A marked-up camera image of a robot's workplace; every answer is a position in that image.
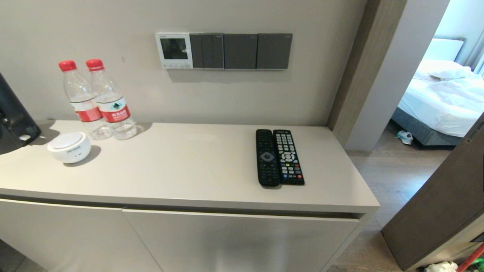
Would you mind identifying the white wall thermostat panel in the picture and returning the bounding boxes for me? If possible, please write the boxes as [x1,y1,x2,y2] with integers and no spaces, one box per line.
[155,32,194,70]

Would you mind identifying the plain black remote control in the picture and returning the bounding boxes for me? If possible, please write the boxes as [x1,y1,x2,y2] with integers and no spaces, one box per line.
[256,129,282,187]

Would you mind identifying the black remote with coloured buttons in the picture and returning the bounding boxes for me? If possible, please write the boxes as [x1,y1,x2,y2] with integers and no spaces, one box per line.
[273,130,306,186]

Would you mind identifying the beige cabinet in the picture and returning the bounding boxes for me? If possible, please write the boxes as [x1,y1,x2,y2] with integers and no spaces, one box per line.
[0,120,380,272]

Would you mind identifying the beige wide cabinet door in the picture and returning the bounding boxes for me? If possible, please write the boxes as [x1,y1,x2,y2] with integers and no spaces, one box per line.
[122,209,360,272]

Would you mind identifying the clear water bottle red cap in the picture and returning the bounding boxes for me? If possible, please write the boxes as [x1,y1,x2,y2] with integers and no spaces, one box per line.
[85,59,138,141]
[58,60,113,141]

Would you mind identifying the white teal slipper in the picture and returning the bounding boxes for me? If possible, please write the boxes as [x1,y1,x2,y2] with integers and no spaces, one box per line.
[396,130,414,145]

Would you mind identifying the white round smart speaker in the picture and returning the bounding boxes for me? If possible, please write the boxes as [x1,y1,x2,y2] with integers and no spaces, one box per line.
[47,131,92,164]

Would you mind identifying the blue grey bed base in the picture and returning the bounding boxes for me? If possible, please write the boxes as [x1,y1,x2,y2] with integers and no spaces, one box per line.
[391,108,464,147]

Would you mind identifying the brown wooden door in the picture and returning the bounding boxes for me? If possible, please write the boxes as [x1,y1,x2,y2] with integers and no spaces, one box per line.
[381,113,484,271]

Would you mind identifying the white pillow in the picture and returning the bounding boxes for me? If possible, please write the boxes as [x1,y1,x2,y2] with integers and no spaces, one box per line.
[413,59,473,81]

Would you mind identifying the beige narrow cabinet door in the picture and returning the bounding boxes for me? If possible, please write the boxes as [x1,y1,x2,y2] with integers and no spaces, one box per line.
[0,199,163,272]

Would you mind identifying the light padded headboard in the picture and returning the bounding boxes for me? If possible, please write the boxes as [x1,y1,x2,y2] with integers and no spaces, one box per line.
[431,37,465,63]

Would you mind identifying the black countertop appliance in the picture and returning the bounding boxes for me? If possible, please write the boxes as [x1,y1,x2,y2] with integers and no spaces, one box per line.
[0,72,42,155]

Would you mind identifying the white crumpled cloth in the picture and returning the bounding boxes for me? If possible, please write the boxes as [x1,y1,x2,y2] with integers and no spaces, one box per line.
[423,261,459,272]

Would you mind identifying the pale curtain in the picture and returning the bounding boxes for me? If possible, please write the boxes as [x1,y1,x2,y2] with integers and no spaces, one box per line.
[464,38,484,76]

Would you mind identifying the red stick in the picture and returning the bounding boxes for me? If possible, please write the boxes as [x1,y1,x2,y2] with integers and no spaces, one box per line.
[456,244,484,272]

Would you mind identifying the grey single wall switch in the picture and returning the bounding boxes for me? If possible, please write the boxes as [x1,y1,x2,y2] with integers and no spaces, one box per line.
[223,34,259,70]
[256,33,293,70]

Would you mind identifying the grey triple rocker wall switch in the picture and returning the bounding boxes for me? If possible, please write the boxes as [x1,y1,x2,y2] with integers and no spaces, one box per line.
[189,33,225,70]

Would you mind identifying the wood grain door frame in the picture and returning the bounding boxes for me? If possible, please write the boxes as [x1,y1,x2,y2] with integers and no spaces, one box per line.
[327,0,408,146]

